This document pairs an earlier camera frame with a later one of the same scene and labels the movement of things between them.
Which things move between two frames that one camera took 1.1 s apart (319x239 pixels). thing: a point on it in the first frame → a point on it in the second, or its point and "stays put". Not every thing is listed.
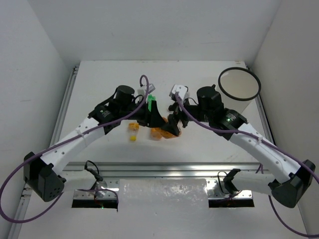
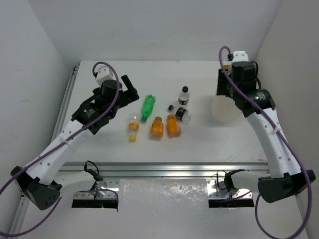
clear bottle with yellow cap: [132, 128] stays put
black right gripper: [171, 125] → [221, 80]
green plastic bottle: [150, 99] stays put
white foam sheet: [163, 208] stays put
